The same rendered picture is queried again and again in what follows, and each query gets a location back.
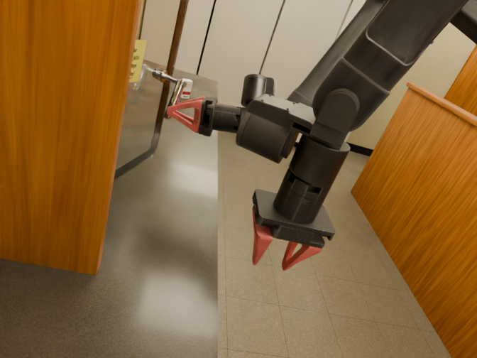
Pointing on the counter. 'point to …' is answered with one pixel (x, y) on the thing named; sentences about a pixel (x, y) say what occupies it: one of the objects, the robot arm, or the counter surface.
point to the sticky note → (137, 60)
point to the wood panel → (61, 126)
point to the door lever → (173, 90)
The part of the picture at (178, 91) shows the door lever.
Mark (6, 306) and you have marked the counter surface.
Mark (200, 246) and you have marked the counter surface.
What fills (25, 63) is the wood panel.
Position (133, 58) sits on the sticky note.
